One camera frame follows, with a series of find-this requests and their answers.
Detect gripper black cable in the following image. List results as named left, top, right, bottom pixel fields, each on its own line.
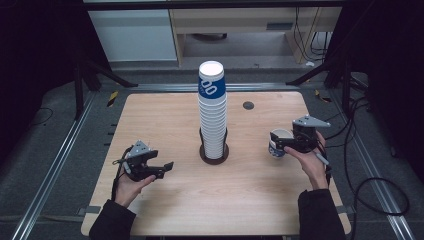
left=110, top=148, right=134, bottom=201
left=314, top=136, right=334, bottom=188

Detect person's left hand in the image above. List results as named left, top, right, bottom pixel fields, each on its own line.
left=114, top=173, right=157, bottom=209

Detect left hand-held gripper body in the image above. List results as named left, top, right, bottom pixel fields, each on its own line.
left=121, top=139, right=158, bottom=183

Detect black floor cable loop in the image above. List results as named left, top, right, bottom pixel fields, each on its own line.
left=313, top=96, right=411, bottom=240

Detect hanging black cables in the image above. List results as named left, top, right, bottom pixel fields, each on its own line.
left=294, top=7, right=334, bottom=63

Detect white cabinet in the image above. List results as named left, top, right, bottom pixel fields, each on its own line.
left=87, top=9, right=178, bottom=63

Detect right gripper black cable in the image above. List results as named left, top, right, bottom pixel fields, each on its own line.
left=314, top=136, right=334, bottom=188

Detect person's right hand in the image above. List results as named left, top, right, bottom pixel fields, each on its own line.
left=283, top=131, right=330, bottom=191

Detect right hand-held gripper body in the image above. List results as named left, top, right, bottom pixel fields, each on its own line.
left=292, top=114, right=331, bottom=154

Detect white blue paper cup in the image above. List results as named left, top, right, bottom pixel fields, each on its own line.
left=268, top=128, right=295, bottom=160

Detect black metal stand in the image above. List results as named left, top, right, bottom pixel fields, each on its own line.
left=285, top=56, right=368, bottom=116
left=73, top=49, right=139, bottom=121

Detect thin black floor cable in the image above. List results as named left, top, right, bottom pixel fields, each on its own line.
left=27, top=106, right=55, bottom=130

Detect wooden desk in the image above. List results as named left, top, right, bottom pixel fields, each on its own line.
left=169, top=7, right=344, bottom=65

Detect black cup holder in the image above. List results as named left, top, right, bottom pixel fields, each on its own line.
left=198, top=127, right=230, bottom=166

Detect metal floor rail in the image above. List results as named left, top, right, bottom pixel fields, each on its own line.
left=11, top=91, right=98, bottom=240
left=128, top=82, right=301, bottom=94
left=328, top=89, right=416, bottom=240

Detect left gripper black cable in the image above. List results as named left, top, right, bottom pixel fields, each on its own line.
left=110, top=148, right=134, bottom=201

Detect yellow black tape strip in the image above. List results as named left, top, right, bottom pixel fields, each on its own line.
left=106, top=91, right=119, bottom=108
left=314, top=89, right=333, bottom=104

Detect stack of paper cups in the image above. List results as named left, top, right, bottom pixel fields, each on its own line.
left=197, top=60, right=228, bottom=160

